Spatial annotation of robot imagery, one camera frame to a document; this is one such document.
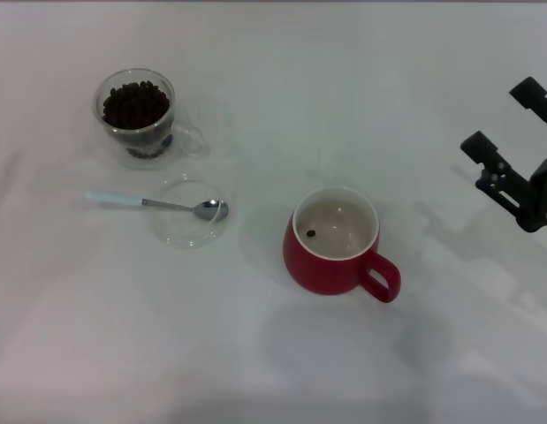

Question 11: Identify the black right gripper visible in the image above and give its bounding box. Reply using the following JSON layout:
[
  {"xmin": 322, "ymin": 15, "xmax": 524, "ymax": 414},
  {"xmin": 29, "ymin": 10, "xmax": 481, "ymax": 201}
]
[{"xmin": 460, "ymin": 76, "xmax": 547, "ymax": 233}]

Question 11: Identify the blue-handled metal spoon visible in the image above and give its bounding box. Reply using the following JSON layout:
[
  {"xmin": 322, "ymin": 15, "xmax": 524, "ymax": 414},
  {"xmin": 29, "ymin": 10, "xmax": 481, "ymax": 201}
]
[{"xmin": 84, "ymin": 189, "xmax": 230, "ymax": 221}]

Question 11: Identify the clear double-wall glass cup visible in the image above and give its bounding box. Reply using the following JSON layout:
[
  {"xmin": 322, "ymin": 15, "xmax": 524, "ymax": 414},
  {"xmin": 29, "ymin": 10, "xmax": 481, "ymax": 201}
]
[{"xmin": 94, "ymin": 68, "xmax": 211, "ymax": 171}]

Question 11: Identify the clear glass saucer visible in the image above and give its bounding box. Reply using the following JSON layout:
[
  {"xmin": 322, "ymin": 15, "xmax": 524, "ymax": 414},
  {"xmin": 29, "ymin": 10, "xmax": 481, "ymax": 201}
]
[{"xmin": 149, "ymin": 176, "xmax": 230, "ymax": 251}]

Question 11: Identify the dark coffee beans pile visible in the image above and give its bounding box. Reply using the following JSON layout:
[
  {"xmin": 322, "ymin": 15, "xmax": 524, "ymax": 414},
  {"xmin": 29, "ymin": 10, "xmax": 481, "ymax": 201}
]
[{"xmin": 102, "ymin": 80, "xmax": 171, "ymax": 159}]

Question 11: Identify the red mug with white interior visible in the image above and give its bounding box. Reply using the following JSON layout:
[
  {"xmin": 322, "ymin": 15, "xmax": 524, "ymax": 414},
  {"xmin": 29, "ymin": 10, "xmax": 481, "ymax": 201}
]
[{"xmin": 282, "ymin": 185, "xmax": 402, "ymax": 304}]

